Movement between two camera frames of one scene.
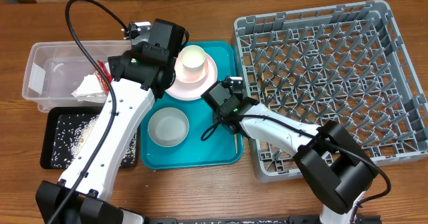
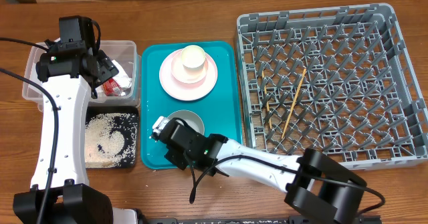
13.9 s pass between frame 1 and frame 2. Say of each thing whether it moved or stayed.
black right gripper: moved
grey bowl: moved
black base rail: stayed
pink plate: stayed
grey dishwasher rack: stayed
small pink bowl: stayed
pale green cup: stayed
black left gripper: moved
